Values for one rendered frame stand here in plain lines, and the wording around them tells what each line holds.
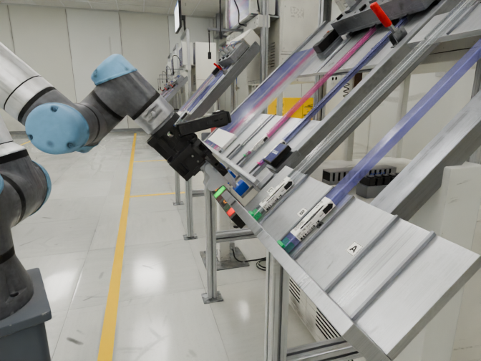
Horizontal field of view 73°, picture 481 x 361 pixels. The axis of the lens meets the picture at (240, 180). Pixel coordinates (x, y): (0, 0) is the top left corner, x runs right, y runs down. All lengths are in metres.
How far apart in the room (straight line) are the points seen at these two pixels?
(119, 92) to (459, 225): 0.58
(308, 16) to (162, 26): 7.48
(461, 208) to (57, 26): 9.54
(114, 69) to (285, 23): 1.73
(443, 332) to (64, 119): 0.62
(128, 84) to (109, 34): 8.90
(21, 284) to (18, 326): 0.07
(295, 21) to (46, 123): 1.94
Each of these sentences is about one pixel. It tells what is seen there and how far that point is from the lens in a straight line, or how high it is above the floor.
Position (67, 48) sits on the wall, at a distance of 9.62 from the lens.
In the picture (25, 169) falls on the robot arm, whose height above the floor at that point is 0.76.
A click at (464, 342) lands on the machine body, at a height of 0.19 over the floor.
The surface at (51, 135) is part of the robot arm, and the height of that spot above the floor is 0.85.
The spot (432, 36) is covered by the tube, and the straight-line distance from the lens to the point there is 0.62.
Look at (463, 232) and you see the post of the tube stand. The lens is 0.52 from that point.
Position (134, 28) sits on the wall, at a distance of 9.56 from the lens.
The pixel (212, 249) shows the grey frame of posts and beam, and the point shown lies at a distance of 1.49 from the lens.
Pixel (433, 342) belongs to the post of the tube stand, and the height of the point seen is 0.56.
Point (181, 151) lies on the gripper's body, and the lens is 0.68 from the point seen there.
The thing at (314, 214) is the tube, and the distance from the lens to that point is 0.40.
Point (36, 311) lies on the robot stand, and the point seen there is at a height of 0.55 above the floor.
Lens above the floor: 0.90
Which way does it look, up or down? 14 degrees down
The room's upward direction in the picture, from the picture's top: straight up
